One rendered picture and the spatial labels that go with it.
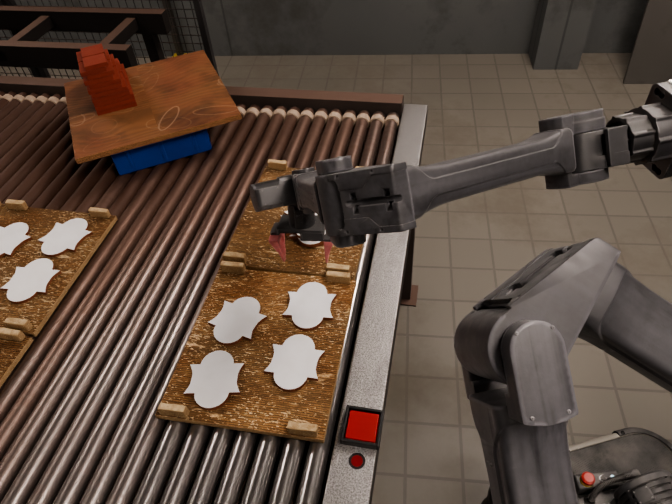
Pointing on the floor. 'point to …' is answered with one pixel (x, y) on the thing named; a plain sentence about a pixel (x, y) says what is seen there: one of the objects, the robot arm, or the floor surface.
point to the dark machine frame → (38, 56)
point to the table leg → (409, 277)
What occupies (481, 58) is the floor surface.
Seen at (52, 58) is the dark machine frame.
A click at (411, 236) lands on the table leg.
